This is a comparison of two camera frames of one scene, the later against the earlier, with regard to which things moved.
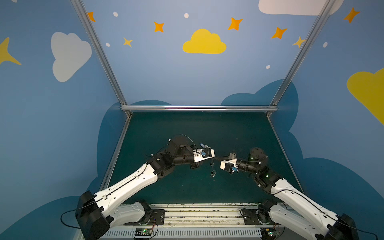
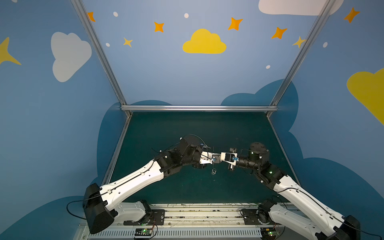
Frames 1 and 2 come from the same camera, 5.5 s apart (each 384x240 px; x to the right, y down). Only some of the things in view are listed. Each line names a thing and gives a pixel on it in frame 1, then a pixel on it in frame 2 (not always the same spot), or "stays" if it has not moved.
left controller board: [143, 233] stays
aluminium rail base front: [195, 221] stays
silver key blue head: [204, 146] stays
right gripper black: [235, 160] -> [234, 160]
